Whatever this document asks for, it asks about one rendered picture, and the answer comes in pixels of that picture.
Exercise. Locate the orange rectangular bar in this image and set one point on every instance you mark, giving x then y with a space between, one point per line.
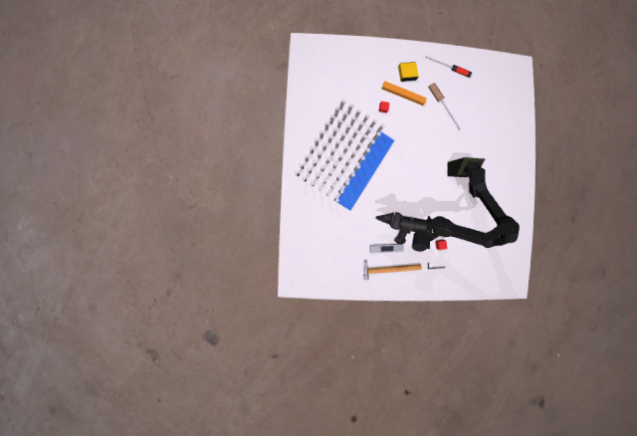
418 99

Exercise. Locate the blue taped strip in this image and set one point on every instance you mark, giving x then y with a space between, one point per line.
357 184

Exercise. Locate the wooden-handled metal hook tool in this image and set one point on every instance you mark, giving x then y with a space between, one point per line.
438 96

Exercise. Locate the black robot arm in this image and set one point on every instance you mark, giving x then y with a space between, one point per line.
506 232

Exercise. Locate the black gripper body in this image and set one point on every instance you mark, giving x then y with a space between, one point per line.
406 222

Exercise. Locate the red-handled metal hook tool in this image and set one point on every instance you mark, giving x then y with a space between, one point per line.
456 69

